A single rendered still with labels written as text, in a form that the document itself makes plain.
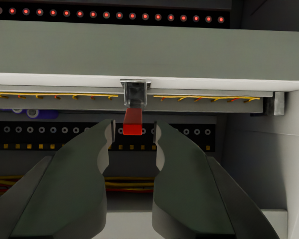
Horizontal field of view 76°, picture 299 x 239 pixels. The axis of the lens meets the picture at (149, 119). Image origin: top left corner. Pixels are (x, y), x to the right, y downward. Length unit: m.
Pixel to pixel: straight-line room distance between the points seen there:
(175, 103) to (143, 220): 0.14
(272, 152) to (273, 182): 0.04
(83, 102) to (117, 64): 0.09
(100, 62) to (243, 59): 0.12
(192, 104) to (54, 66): 0.15
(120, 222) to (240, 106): 0.20
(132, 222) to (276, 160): 0.20
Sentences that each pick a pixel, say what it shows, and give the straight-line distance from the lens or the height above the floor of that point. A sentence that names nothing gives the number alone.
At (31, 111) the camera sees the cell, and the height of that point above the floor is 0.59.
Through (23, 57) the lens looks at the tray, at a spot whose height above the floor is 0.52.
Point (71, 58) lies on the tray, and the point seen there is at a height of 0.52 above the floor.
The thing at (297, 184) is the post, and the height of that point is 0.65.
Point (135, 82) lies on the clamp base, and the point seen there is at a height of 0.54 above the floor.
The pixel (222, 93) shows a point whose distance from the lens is 0.24.
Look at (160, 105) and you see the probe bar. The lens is 0.23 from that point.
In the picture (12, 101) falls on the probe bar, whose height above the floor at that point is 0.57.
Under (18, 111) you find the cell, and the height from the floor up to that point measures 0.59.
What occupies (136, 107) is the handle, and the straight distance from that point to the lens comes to 0.16.
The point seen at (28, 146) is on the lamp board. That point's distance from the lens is 0.41.
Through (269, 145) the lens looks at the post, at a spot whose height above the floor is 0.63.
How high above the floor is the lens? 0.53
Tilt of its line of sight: 16 degrees up
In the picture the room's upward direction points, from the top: 178 degrees counter-clockwise
